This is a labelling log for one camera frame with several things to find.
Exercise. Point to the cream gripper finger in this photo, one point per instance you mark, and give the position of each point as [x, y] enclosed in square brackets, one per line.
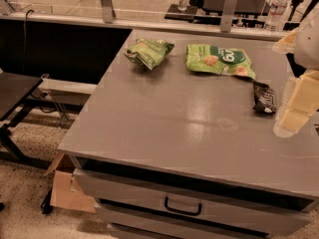
[286, 45]
[300, 101]

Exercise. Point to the green jalapeno chip bag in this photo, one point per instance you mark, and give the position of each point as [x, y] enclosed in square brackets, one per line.
[148, 52]

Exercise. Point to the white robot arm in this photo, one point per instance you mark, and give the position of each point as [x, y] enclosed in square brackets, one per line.
[306, 52]

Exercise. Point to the green rice chip bag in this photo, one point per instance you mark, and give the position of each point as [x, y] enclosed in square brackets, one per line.
[205, 58]

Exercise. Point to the clear water bottle right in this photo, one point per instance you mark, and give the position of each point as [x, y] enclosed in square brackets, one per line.
[275, 15]

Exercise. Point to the black snack bar wrapper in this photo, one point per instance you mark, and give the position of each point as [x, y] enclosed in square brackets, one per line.
[264, 99]

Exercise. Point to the black equipment on tray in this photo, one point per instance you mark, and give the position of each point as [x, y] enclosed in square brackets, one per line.
[247, 13]

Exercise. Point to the grey drawer cabinet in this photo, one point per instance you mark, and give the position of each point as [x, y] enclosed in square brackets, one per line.
[138, 202]

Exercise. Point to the brown cardboard box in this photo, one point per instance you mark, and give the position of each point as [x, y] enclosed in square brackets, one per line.
[66, 192]

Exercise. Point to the black side table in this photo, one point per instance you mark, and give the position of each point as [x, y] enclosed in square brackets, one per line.
[14, 91]

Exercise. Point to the black drawer handle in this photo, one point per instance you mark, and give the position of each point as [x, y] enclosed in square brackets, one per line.
[182, 208]

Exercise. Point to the metal rail with posts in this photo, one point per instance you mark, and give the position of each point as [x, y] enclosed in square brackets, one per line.
[142, 14]

